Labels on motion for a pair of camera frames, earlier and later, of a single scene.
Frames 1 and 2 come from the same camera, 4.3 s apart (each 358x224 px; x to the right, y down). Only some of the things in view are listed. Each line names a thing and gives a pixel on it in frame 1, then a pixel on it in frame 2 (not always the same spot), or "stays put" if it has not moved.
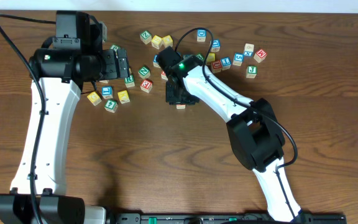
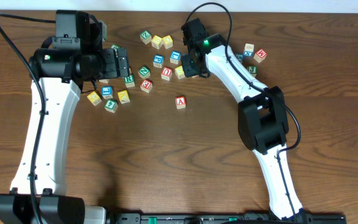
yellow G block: [94, 98] stays put
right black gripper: [173, 100] to [188, 70]
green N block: [144, 72] stays put
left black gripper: [122, 61] stays put
